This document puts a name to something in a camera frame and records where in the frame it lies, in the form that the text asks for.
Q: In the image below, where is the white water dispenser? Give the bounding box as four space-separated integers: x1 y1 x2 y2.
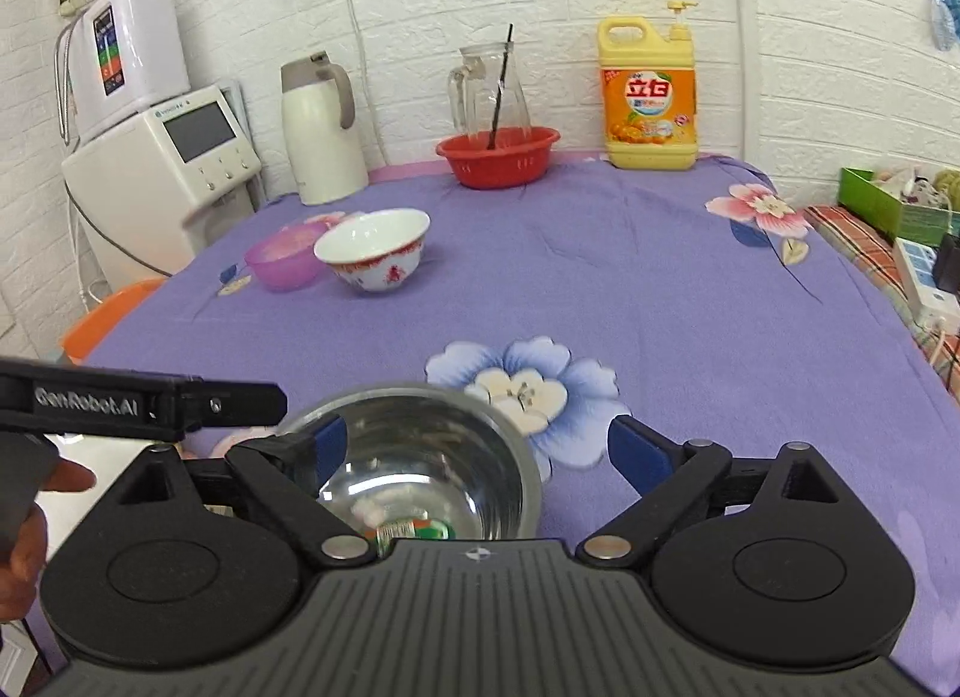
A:
61 83 264 295

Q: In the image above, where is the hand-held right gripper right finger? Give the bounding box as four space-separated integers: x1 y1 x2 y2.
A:
574 414 865 567

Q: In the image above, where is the glass pitcher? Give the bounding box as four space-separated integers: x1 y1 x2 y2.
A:
448 43 534 145

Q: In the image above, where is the white wall pipe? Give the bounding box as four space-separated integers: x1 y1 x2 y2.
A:
336 0 392 167
721 0 757 160

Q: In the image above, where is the white water purifier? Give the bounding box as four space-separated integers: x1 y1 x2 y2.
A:
56 0 191 145

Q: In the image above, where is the purple plastic bowl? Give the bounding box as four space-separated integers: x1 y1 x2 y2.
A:
244 223 332 292

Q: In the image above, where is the black power adapter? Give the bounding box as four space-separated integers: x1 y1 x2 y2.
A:
934 232 960 295

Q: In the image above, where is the green box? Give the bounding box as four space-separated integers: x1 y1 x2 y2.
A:
838 167 960 250

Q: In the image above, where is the plaid patterned cloth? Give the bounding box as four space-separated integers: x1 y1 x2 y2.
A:
802 204 960 387

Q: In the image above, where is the white thermos jug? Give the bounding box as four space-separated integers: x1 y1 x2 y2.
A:
281 52 371 207

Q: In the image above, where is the red plastic basket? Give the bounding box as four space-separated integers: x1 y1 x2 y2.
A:
436 127 562 190

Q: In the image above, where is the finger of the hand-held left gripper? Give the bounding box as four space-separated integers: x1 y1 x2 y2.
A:
150 376 289 432

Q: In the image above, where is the white floral plate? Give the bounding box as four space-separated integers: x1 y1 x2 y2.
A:
41 434 160 540

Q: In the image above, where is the purple floral tablecloth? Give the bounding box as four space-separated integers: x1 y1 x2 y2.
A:
30 149 960 697

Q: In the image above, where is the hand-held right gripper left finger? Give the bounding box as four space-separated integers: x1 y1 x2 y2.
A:
112 414 380 570

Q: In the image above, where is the yellow detergent bottle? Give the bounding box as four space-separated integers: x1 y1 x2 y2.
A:
597 0 699 172

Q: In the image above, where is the black stirring stick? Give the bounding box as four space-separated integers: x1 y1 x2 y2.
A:
487 23 515 150

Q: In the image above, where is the orange plastic basin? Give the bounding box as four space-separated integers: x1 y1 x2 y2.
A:
60 277 170 368

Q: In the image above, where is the white red-patterned ceramic bowl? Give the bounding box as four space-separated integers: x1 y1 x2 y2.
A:
313 208 432 296

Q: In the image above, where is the stainless steel bowl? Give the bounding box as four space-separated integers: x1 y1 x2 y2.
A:
276 383 543 542

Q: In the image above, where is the person's left hand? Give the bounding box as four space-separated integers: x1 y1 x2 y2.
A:
0 458 96 623

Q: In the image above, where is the white power strip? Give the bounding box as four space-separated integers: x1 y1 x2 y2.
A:
892 238 960 332

